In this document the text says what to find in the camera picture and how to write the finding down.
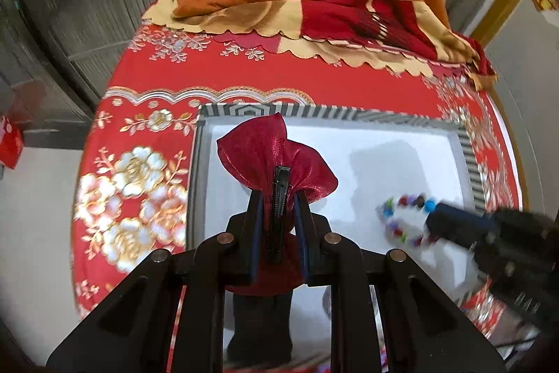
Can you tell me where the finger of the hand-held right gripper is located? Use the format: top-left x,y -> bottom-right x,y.
426,202 -> 499,252

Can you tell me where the red floral tablecloth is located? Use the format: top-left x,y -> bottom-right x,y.
72,23 -> 522,373

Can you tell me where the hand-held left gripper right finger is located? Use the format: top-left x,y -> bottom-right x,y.
293,192 -> 507,373

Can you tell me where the red bag on floor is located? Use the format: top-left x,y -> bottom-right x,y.
0,115 -> 24,170

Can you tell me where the striped rim white tray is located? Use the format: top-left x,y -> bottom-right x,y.
186,102 -> 485,373

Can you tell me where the red satin bow hair clip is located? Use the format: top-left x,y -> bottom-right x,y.
217,113 -> 339,296

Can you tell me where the metal door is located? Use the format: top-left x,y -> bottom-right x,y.
0,0 -> 210,138

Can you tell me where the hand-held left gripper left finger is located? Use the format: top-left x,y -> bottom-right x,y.
46,189 -> 267,373

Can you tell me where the multicolour bead bracelet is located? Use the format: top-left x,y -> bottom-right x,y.
378,193 -> 442,248

